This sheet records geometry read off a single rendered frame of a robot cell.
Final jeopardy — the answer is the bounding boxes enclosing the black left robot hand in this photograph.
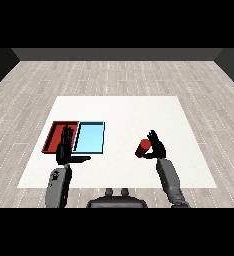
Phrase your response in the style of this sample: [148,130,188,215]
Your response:
[55,125,92,166]

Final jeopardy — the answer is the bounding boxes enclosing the shallow red open box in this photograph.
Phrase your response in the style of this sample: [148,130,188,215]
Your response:
[41,120,80,155]

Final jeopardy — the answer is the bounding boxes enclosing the small red can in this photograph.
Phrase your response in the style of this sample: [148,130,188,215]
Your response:
[134,138,153,159]

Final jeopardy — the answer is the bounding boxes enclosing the dark grey robot body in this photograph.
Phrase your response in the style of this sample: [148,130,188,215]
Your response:
[86,188,149,209]

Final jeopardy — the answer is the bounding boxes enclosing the shallow light blue open box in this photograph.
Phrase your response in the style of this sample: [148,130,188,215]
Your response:
[72,121,106,155]

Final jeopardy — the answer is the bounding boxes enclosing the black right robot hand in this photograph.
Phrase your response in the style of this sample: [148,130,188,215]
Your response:
[141,129,168,160]

